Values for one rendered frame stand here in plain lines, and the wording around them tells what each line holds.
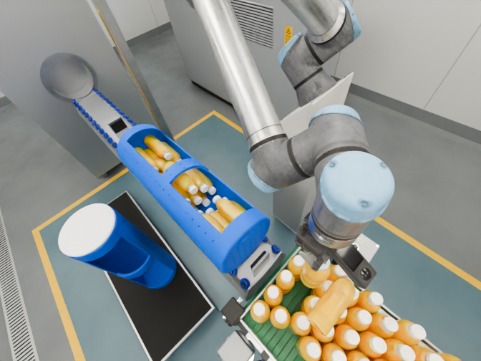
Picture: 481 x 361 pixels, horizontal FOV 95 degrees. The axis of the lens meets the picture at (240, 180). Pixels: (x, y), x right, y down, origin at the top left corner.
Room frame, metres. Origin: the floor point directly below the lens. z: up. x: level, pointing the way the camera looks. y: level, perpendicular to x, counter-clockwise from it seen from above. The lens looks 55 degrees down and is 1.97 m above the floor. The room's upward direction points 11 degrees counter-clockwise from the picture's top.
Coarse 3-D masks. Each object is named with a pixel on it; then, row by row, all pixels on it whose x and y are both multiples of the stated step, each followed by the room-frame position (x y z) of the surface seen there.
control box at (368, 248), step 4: (360, 236) 0.25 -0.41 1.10; (364, 236) 0.25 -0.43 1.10; (356, 240) 0.24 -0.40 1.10; (364, 240) 0.23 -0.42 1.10; (368, 240) 0.23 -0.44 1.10; (356, 244) 0.22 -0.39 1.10; (360, 244) 0.22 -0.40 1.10; (364, 244) 0.22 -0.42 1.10; (368, 244) 0.21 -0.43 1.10; (372, 244) 0.21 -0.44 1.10; (376, 244) 0.21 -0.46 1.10; (360, 248) 0.21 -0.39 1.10; (364, 248) 0.20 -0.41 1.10; (368, 248) 0.20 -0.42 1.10; (372, 248) 0.20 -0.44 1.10; (376, 248) 0.20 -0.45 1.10; (360, 252) 0.19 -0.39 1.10; (364, 252) 0.19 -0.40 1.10; (368, 252) 0.19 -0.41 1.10; (372, 252) 0.18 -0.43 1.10; (364, 256) 0.17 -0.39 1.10; (368, 256) 0.17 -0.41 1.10; (372, 256) 0.17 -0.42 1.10; (368, 260) 0.16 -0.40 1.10
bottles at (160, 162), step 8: (152, 152) 0.94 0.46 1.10; (176, 152) 0.92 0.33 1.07; (160, 160) 0.86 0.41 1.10; (168, 160) 0.90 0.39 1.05; (176, 160) 0.86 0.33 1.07; (160, 168) 0.82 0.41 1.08; (208, 184) 0.65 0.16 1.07; (200, 192) 0.65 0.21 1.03; (208, 192) 0.62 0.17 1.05; (192, 200) 0.58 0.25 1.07; (200, 200) 0.58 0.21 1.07; (208, 200) 0.60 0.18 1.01; (208, 208) 0.51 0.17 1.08; (240, 208) 0.48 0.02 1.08; (216, 216) 0.45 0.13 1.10; (224, 224) 0.41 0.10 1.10
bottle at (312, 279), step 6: (306, 264) 0.14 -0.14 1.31; (330, 264) 0.13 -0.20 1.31; (306, 270) 0.13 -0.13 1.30; (312, 270) 0.12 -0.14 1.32; (318, 270) 0.12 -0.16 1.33; (324, 270) 0.11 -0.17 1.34; (330, 270) 0.11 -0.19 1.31; (300, 276) 0.14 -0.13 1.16; (306, 276) 0.12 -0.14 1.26; (312, 276) 0.11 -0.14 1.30; (318, 276) 0.11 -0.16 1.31; (324, 276) 0.10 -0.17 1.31; (306, 282) 0.11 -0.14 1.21; (312, 282) 0.10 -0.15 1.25; (318, 282) 0.10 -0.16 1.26; (312, 288) 0.10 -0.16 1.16
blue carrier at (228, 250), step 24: (120, 144) 0.93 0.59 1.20; (144, 144) 1.01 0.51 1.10; (168, 144) 1.03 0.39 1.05; (144, 168) 0.73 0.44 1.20; (168, 168) 0.67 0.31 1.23; (192, 168) 0.67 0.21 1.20; (168, 192) 0.56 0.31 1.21; (216, 192) 0.64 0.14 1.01; (192, 216) 0.42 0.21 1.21; (240, 216) 0.37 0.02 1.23; (264, 216) 0.37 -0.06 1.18; (216, 240) 0.30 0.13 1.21; (240, 240) 0.29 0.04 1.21; (216, 264) 0.24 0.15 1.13; (240, 264) 0.27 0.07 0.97
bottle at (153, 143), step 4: (148, 136) 1.02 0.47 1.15; (152, 136) 1.02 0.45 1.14; (144, 140) 1.01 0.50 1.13; (148, 140) 0.99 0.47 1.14; (152, 140) 0.98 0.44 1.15; (156, 140) 0.97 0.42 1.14; (148, 144) 0.97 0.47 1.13; (152, 144) 0.95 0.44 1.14; (156, 144) 0.94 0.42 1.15; (160, 144) 0.94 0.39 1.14; (152, 148) 0.93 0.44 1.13; (156, 148) 0.91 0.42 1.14; (160, 148) 0.90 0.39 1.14; (164, 148) 0.90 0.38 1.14; (156, 152) 0.90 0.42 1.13; (160, 152) 0.89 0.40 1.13; (164, 152) 0.89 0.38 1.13; (168, 152) 0.89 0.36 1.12; (160, 156) 0.88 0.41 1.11
